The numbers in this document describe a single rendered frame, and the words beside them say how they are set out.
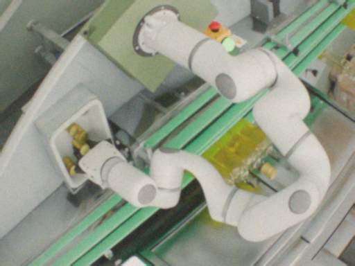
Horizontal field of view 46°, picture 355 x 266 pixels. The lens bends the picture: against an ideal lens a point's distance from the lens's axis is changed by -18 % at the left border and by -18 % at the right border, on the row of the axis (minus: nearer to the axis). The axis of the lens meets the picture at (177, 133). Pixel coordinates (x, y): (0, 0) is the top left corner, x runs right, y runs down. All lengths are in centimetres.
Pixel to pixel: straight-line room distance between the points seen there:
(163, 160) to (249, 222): 25
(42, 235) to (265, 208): 66
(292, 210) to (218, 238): 53
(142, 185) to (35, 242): 43
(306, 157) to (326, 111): 81
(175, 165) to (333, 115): 86
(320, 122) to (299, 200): 84
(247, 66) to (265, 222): 33
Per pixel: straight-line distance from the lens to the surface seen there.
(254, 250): 141
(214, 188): 107
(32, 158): 127
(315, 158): 101
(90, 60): 123
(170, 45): 112
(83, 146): 128
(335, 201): 152
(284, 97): 103
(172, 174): 110
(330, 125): 176
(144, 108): 138
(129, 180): 108
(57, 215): 135
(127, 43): 116
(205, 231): 145
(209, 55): 106
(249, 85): 102
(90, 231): 132
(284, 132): 100
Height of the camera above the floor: 161
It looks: 31 degrees down
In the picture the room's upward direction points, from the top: 125 degrees clockwise
